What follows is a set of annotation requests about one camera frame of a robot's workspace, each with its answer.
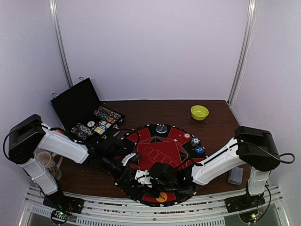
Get orange big blind button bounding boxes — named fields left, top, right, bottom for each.
left=156, top=192, right=168, bottom=203

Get blue small blind button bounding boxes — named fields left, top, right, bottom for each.
left=195, top=146, right=205, bottom=154

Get red five poker chip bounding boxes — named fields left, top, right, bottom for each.
left=183, top=133, right=191, bottom=139

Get grey playing card deck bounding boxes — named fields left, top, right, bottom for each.
left=228, top=167, right=244, bottom=185

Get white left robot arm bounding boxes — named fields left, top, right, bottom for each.
left=3, top=114, right=141, bottom=209

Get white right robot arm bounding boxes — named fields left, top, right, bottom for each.
left=135, top=126, right=281, bottom=208

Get blue texas holdem card box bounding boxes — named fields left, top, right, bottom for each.
left=93, top=121, right=111, bottom=135

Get round red black poker mat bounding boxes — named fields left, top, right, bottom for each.
left=116, top=124, right=206, bottom=207

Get top row poker chips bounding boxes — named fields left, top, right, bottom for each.
left=93, top=106, right=122, bottom=123

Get row poker chips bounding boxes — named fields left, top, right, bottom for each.
left=71, top=127, right=89, bottom=141
left=93, top=106, right=122, bottom=123
left=76, top=123, right=94, bottom=136

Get white dealer button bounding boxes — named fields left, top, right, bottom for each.
left=87, top=121, right=95, bottom=128

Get middle row poker chips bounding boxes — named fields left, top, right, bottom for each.
left=76, top=123, right=94, bottom=136

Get bottom row poker chips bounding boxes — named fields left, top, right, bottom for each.
left=71, top=127, right=89, bottom=141

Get black poker chip case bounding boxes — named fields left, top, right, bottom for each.
left=50, top=78, right=125, bottom=145

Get white ceramic mug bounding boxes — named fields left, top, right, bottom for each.
left=35, top=151, right=63, bottom=180

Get green plastic bowl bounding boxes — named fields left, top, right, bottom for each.
left=190, top=105, right=209, bottom=121

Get aluminium front rail frame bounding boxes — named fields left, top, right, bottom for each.
left=18, top=185, right=290, bottom=226

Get right aluminium corner post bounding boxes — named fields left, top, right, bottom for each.
left=227, top=0, right=257, bottom=108

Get aluminium corner post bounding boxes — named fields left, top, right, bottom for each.
left=49, top=0, right=73, bottom=88
left=227, top=0, right=257, bottom=108

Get left aluminium corner post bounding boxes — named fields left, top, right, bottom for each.
left=49, top=0, right=73, bottom=88

